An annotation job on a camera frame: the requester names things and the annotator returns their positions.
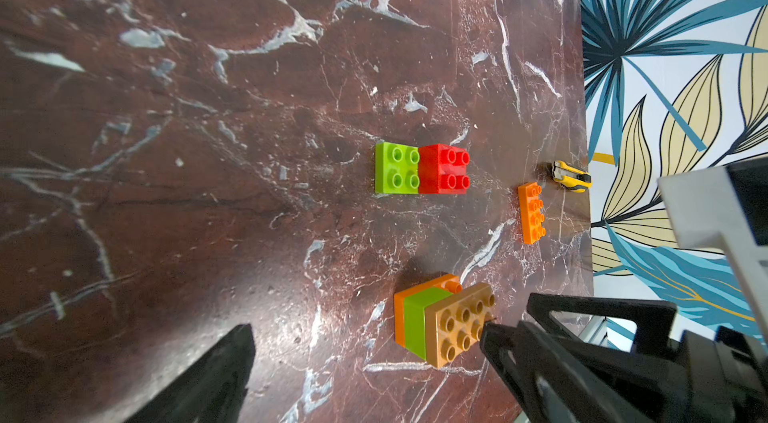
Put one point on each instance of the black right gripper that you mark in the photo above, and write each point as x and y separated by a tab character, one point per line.
690	381

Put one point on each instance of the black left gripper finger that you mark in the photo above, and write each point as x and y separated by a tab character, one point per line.
213	389

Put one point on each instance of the tan lego brick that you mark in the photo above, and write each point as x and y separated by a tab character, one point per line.
454	324

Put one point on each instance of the small green lego brick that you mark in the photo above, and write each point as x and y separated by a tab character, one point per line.
414	318

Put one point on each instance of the red lego brick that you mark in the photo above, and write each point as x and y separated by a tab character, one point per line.
442	169

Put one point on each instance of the long green lego brick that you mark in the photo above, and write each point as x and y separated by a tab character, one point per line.
396	169

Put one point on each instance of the small orange lego brick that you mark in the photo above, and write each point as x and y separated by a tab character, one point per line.
532	218

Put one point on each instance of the yellow utility knife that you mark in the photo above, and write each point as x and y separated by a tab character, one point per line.
571	178

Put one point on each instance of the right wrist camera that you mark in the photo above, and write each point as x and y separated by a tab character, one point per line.
725	207

